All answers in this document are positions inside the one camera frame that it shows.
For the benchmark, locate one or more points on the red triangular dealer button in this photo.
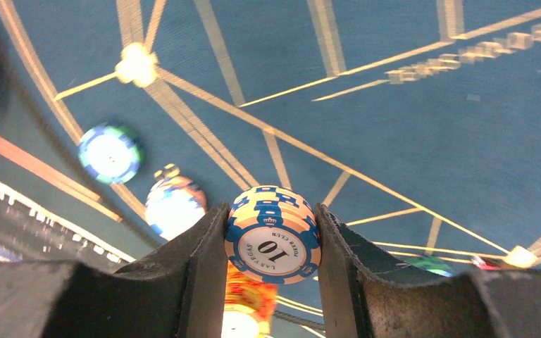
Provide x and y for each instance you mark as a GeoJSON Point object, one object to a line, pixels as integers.
{"type": "Point", "coordinates": [485, 263]}

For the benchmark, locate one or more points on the green blue poker chip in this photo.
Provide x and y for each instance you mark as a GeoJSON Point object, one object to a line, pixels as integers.
{"type": "Point", "coordinates": [431, 264]}

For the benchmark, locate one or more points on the pink blue poker chips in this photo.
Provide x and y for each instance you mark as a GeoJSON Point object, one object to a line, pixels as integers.
{"type": "Point", "coordinates": [272, 235]}

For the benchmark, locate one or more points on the orange chip stack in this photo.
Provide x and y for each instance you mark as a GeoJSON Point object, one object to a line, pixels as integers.
{"type": "Point", "coordinates": [249, 306]}

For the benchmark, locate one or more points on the dark green rectangular poker mat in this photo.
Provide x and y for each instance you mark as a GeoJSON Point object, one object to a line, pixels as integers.
{"type": "Point", "coordinates": [37, 171]}

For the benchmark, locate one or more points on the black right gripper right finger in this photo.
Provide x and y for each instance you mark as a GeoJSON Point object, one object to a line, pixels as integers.
{"type": "Point", "coordinates": [367, 292]}

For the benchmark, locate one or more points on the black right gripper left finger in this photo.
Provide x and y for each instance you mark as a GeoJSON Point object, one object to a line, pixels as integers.
{"type": "Point", "coordinates": [178, 290]}

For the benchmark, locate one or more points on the round blue poker mat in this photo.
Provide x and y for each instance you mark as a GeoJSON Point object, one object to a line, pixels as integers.
{"type": "Point", "coordinates": [417, 122]}

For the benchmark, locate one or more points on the green blue chip stack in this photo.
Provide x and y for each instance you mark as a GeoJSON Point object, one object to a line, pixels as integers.
{"type": "Point", "coordinates": [110, 153]}

